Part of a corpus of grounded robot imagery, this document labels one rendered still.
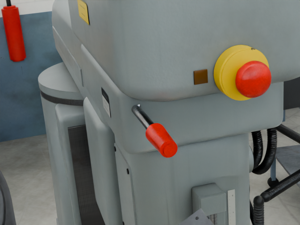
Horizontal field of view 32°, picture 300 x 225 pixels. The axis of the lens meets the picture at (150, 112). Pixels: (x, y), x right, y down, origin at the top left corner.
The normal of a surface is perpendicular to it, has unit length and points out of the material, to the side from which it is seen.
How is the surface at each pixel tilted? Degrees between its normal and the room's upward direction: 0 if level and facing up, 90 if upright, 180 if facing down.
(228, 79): 90
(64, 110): 0
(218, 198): 90
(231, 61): 90
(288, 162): 0
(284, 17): 90
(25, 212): 0
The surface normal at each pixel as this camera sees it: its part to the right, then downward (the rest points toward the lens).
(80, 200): 0.28, 0.32
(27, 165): -0.08, -0.93
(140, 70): -0.40, 0.35
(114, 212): -0.18, 0.36
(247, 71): -0.15, -0.07
